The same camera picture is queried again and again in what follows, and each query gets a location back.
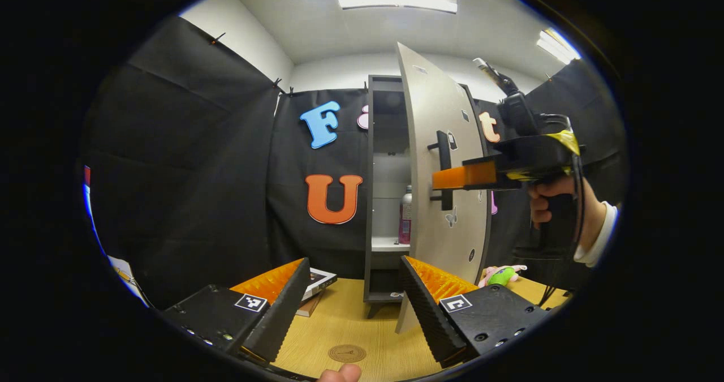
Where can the stack of books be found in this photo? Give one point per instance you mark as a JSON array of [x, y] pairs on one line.
[[317, 283]]

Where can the round brown coaster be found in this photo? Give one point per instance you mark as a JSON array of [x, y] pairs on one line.
[[347, 353]]

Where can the grey bottle with red label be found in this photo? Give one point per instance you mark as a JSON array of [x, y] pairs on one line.
[[405, 218]]

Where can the beige cabinet door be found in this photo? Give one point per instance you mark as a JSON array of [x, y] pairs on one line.
[[430, 240]]

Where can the black backdrop cloth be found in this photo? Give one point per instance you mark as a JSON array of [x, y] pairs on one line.
[[186, 172]]

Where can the green and pink plush toy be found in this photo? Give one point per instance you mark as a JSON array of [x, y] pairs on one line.
[[501, 276]]

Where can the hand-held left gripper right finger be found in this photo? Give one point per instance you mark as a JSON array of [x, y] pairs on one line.
[[427, 314]]

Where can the small ceiling light panel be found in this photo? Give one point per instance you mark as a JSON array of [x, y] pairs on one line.
[[557, 45]]

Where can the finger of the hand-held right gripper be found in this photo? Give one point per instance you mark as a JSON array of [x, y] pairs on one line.
[[464, 175]]

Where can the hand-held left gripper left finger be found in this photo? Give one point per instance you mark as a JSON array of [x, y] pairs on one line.
[[283, 314]]

